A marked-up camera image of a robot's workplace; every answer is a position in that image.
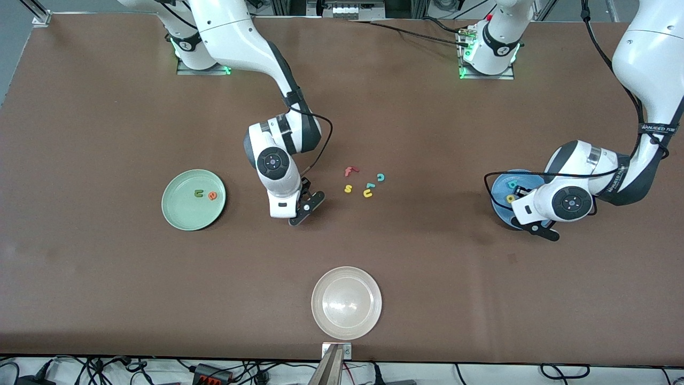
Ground blue plate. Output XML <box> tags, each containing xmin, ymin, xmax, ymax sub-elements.
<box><xmin>491</xmin><ymin>169</ymin><xmax>547</xmax><ymax>231</ymax></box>

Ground green plate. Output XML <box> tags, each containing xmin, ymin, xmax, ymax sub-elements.
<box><xmin>161</xmin><ymin>169</ymin><xmax>227</xmax><ymax>232</ymax></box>

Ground white plate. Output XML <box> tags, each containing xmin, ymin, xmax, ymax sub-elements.
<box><xmin>311</xmin><ymin>266</ymin><xmax>383</xmax><ymax>341</ymax></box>

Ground black power strip red switches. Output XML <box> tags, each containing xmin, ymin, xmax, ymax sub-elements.
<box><xmin>193</xmin><ymin>363</ymin><xmax>234</xmax><ymax>383</ymax></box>

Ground grey connector box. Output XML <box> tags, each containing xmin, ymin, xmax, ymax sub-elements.
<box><xmin>321</xmin><ymin>0</ymin><xmax>386</xmax><ymax>20</ymax></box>

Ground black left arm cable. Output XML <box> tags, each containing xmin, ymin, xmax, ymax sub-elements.
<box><xmin>484</xmin><ymin>0</ymin><xmax>672</xmax><ymax>212</ymax></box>

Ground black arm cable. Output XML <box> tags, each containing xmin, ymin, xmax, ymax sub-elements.
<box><xmin>289</xmin><ymin>102</ymin><xmax>334</xmax><ymax>177</ymax></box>
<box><xmin>484</xmin><ymin>0</ymin><xmax>672</xmax><ymax>212</ymax></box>

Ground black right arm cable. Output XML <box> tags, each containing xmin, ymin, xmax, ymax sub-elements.
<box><xmin>289</xmin><ymin>102</ymin><xmax>334</xmax><ymax>177</ymax></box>

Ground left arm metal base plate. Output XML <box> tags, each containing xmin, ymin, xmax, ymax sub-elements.
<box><xmin>458</xmin><ymin>27</ymin><xmax>515</xmax><ymax>81</ymax></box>

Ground black looped floor cable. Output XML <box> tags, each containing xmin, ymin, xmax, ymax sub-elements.
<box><xmin>539</xmin><ymin>363</ymin><xmax>592</xmax><ymax>381</ymax></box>

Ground grey camera mount pole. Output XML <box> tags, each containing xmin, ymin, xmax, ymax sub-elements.
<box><xmin>308</xmin><ymin>345</ymin><xmax>344</xmax><ymax>385</ymax></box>

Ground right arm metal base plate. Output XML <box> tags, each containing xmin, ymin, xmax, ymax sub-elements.
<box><xmin>176</xmin><ymin>53</ymin><xmax>234</xmax><ymax>76</ymax></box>

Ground black cable on table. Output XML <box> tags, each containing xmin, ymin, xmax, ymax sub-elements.
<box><xmin>350</xmin><ymin>19</ymin><xmax>471</xmax><ymax>47</ymax></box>
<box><xmin>421</xmin><ymin>16</ymin><xmax>471</xmax><ymax>35</ymax></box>

